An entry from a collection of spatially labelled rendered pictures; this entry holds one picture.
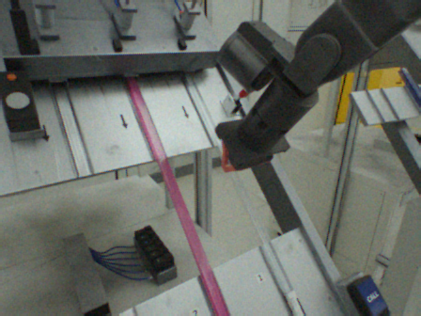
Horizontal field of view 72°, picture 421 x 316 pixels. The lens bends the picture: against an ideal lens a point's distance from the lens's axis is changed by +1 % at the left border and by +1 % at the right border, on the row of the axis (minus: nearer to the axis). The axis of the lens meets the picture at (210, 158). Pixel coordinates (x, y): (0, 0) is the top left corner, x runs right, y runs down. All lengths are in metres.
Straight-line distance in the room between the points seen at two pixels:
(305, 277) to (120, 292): 0.42
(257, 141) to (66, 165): 0.26
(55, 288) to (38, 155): 0.43
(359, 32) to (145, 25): 0.35
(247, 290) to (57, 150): 0.33
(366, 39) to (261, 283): 0.34
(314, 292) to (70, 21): 0.55
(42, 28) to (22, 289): 0.58
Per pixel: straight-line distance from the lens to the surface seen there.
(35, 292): 0.82
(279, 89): 0.34
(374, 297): 0.54
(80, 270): 0.76
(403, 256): 0.81
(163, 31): 0.55
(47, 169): 0.44
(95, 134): 0.47
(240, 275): 0.45
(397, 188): 1.32
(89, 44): 0.49
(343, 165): 1.35
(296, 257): 0.51
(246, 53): 0.36
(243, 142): 0.40
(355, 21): 0.31
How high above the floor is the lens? 1.15
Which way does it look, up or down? 23 degrees down
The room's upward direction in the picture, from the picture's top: straight up
